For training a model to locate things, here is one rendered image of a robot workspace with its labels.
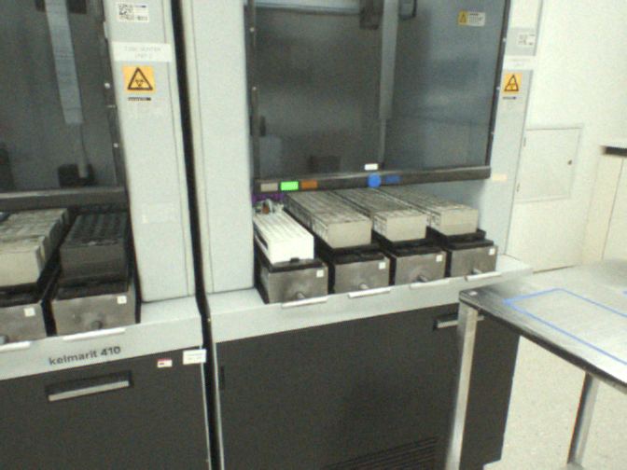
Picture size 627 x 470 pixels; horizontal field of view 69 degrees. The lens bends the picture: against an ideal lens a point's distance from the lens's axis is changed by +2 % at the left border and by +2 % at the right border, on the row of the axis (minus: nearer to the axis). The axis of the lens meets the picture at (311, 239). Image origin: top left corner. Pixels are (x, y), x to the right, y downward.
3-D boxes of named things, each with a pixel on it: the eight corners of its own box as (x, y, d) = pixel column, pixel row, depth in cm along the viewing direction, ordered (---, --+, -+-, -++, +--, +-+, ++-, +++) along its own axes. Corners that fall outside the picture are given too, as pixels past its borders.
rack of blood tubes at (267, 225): (245, 231, 126) (244, 210, 124) (280, 228, 129) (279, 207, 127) (271, 269, 99) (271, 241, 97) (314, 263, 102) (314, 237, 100)
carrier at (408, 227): (421, 235, 117) (423, 213, 115) (425, 238, 115) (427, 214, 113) (381, 240, 113) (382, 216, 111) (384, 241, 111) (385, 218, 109)
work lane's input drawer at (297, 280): (221, 223, 159) (219, 198, 156) (260, 219, 163) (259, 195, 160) (273, 313, 93) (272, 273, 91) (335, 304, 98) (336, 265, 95)
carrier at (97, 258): (127, 268, 95) (123, 241, 93) (127, 271, 93) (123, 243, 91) (64, 275, 91) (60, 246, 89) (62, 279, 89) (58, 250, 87)
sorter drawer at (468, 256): (341, 213, 173) (341, 189, 170) (374, 210, 177) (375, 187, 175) (460, 285, 108) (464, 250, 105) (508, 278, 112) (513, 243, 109)
